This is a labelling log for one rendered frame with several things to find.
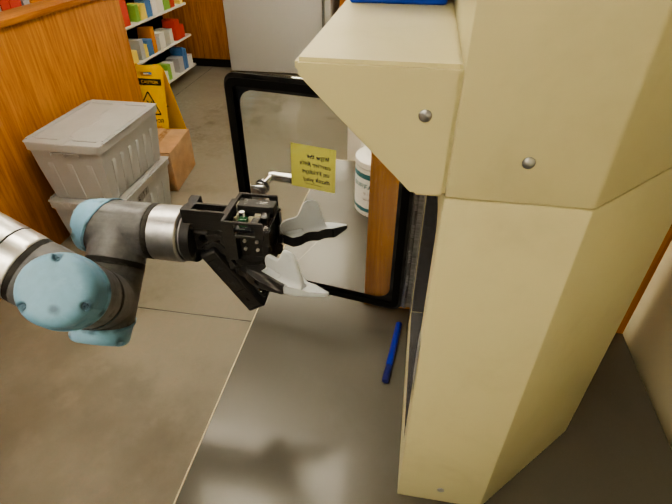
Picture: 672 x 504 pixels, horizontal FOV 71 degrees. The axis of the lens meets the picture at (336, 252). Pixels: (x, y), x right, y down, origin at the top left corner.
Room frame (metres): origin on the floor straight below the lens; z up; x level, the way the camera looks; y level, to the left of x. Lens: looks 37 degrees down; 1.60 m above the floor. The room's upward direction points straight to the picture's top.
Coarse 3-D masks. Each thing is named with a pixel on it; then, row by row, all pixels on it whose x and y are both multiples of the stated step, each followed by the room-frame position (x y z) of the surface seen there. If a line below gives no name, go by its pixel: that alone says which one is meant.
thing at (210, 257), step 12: (204, 252) 0.49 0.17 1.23; (216, 252) 0.49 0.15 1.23; (216, 264) 0.49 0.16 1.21; (228, 264) 0.49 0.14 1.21; (228, 276) 0.48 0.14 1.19; (240, 276) 0.49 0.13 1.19; (240, 288) 0.48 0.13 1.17; (252, 288) 0.49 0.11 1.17; (240, 300) 0.48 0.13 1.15; (252, 300) 0.48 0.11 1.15; (264, 300) 0.49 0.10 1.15
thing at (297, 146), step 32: (256, 96) 0.71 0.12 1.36; (288, 96) 0.69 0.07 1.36; (256, 128) 0.71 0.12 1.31; (288, 128) 0.69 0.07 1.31; (320, 128) 0.67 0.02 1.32; (256, 160) 0.71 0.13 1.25; (288, 160) 0.69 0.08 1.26; (320, 160) 0.67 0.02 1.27; (352, 160) 0.66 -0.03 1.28; (288, 192) 0.69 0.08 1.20; (320, 192) 0.67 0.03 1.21; (352, 192) 0.66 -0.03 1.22; (384, 192) 0.64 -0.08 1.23; (352, 224) 0.66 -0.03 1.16; (384, 224) 0.64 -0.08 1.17; (320, 256) 0.68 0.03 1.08; (352, 256) 0.66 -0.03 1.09; (384, 256) 0.64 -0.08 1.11; (352, 288) 0.66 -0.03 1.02; (384, 288) 0.64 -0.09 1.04
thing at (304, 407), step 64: (256, 320) 0.65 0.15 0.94; (320, 320) 0.65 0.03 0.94; (384, 320) 0.65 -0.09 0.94; (256, 384) 0.50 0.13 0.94; (320, 384) 0.50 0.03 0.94; (384, 384) 0.50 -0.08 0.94; (640, 384) 0.50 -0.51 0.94; (256, 448) 0.39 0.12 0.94; (320, 448) 0.39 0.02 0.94; (384, 448) 0.39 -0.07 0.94; (576, 448) 0.39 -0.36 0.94; (640, 448) 0.39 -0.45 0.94
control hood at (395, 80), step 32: (448, 0) 0.56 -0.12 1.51; (320, 32) 0.41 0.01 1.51; (352, 32) 0.41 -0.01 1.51; (384, 32) 0.41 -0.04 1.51; (416, 32) 0.41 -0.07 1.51; (448, 32) 0.41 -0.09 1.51; (320, 64) 0.33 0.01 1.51; (352, 64) 0.33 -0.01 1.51; (384, 64) 0.33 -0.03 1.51; (416, 64) 0.33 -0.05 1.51; (448, 64) 0.32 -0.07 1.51; (320, 96) 0.34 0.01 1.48; (352, 96) 0.33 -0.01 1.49; (384, 96) 0.33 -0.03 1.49; (416, 96) 0.32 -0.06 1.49; (448, 96) 0.32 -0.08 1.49; (352, 128) 0.33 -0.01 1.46; (384, 128) 0.33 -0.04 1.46; (416, 128) 0.32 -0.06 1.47; (448, 128) 0.32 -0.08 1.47; (384, 160) 0.33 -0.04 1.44; (416, 160) 0.32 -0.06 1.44; (448, 160) 0.32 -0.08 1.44; (416, 192) 0.32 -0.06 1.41
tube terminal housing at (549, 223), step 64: (512, 0) 0.32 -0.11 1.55; (576, 0) 0.31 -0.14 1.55; (640, 0) 0.30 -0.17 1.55; (512, 64) 0.31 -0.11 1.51; (576, 64) 0.31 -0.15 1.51; (640, 64) 0.30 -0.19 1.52; (512, 128) 0.31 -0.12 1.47; (576, 128) 0.31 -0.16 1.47; (640, 128) 0.31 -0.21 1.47; (448, 192) 0.32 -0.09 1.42; (512, 192) 0.31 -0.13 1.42; (576, 192) 0.30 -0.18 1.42; (640, 192) 0.34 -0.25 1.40; (448, 256) 0.32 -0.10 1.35; (512, 256) 0.31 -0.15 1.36; (576, 256) 0.30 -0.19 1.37; (640, 256) 0.39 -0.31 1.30; (448, 320) 0.32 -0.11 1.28; (512, 320) 0.31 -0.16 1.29; (576, 320) 0.33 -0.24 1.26; (448, 384) 0.31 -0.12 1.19; (512, 384) 0.30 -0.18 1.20; (576, 384) 0.38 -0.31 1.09; (448, 448) 0.31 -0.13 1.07; (512, 448) 0.32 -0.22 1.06
